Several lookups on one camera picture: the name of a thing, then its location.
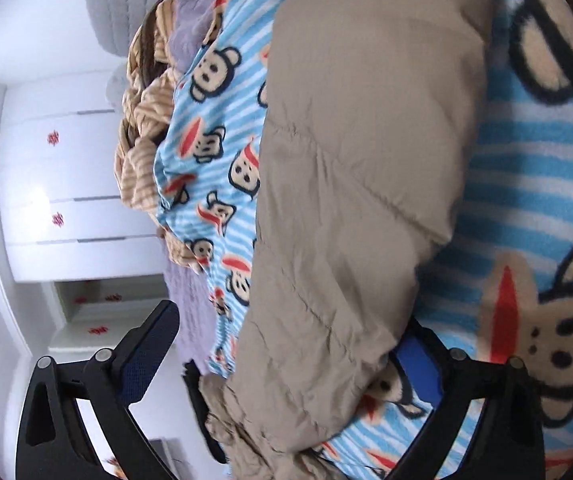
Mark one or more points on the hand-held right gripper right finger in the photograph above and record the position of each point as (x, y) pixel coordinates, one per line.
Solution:
(422, 367)

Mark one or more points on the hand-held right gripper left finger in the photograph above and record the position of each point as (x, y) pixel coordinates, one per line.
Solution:
(139, 357)

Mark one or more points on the tan puffer jacket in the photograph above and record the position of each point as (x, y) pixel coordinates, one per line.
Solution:
(341, 185)

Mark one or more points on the black cloth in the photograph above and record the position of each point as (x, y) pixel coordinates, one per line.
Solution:
(199, 410)

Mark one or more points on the blue striped monkey print blanket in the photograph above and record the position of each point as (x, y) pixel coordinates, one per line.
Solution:
(516, 210)

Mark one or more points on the white wardrobe with red stickers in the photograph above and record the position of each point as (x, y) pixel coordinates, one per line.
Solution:
(66, 175)

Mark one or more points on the purple bed cover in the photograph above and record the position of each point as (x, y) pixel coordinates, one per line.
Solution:
(201, 15)

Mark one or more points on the grey quilted headboard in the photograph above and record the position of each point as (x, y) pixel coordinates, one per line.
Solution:
(111, 0)

